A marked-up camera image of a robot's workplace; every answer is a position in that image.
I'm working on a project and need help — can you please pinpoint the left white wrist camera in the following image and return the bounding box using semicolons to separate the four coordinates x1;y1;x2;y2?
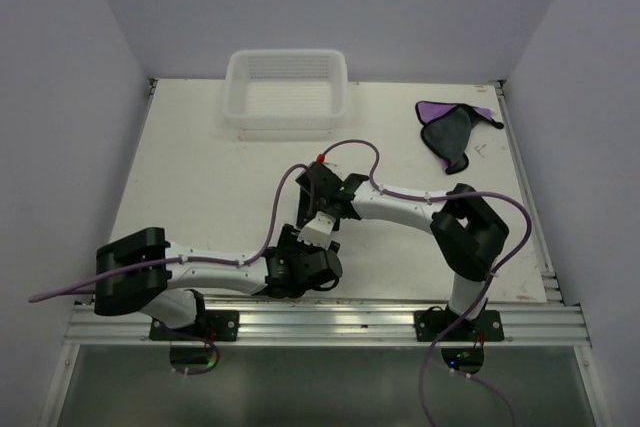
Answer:
298;211;336;250

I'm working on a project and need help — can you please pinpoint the aluminium mounting rail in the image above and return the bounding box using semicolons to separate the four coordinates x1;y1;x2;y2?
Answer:
64;297;590;347

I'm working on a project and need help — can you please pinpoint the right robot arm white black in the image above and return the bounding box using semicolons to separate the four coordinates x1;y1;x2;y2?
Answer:
296;162;509;340

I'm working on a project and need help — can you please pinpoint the left black base bracket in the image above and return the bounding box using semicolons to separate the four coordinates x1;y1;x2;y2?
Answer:
149;310;240;343

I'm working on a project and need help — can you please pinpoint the white plastic basket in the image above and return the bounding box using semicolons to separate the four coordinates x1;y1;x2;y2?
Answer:
222;49;349;131

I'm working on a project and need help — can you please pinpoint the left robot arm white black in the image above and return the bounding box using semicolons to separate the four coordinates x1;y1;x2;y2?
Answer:
94;224;343;340

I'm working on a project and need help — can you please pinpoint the right black base bracket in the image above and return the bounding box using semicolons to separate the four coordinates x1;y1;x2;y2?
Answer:
413;306;505;342

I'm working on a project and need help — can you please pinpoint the purple and grey towel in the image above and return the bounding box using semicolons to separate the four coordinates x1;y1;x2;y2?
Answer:
415;101;504;175

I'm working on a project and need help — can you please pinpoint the black base bracket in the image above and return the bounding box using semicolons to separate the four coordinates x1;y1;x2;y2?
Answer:
413;306;505;342
149;310;240;343

